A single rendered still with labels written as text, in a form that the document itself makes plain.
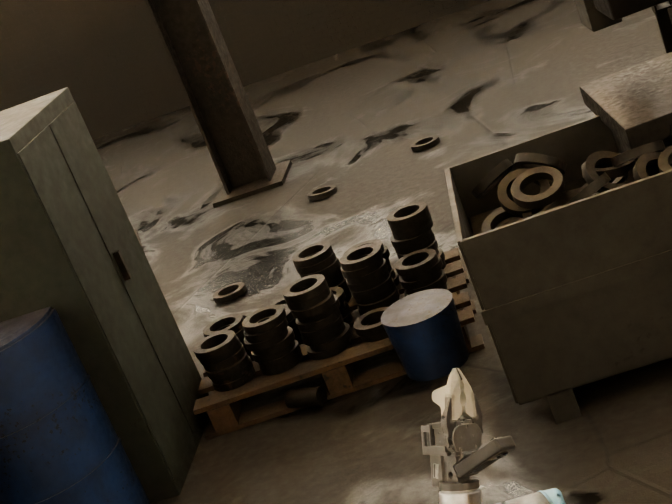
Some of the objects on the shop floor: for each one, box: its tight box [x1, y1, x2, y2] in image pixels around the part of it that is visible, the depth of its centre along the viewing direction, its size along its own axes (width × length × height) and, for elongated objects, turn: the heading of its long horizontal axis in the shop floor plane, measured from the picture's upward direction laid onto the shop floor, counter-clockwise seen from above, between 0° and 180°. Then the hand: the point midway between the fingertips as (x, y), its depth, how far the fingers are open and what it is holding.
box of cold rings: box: [445, 115, 672, 424], centre depth 444 cm, size 103×83×79 cm
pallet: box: [193, 202, 485, 440], centre depth 537 cm, size 120×81×44 cm
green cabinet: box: [0, 87, 209, 503], centre depth 491 cm, size 48×70×150 cm
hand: (459, 375), depth 222 cm, fingers closed
